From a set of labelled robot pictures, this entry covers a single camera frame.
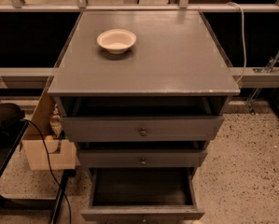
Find metal diagonal strut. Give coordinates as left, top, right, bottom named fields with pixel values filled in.
left=246, top=50, right=279, bottom=115

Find black cable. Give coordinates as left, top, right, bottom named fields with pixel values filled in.
left=21, top=119, right=73, bottom=224

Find black side table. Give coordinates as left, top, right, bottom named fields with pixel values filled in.
left=0, top=119, right=76, bottom=224

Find grey drawer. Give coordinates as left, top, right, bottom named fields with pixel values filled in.
left=78, top=149, right=207, bottom=168
left=81, top=168, right=204, bottom=224
left=63, top=116, right=224, bottom=142

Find black bag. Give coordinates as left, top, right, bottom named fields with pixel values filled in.
left=0, top=103, right=25, bottom=134

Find cardboard box with items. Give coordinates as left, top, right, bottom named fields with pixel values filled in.
left=22, top=91, right=78, bottom=170

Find grey middle drawer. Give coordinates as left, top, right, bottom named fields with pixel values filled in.
left=78, top=149, right=207, bottom=168

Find grey top drawer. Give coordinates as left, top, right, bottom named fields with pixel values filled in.
left=63, top=116, right=224, bottom=142

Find metal rail frame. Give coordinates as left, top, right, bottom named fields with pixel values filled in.
left=0, top=0, right=279, bottom=89

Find white hanging cable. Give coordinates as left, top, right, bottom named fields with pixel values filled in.
left=226, top=1, right=248, bottom=84

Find grey wooden drawer cabinet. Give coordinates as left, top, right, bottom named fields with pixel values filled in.
left=47, top=9, right=241, bottom=173

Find grey bottom drawer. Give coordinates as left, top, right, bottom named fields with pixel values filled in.
left=81, top=168, right=204, bottom=224

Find white paper bowl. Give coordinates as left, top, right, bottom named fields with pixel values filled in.
left=97, top=29, right=137, bottom=54

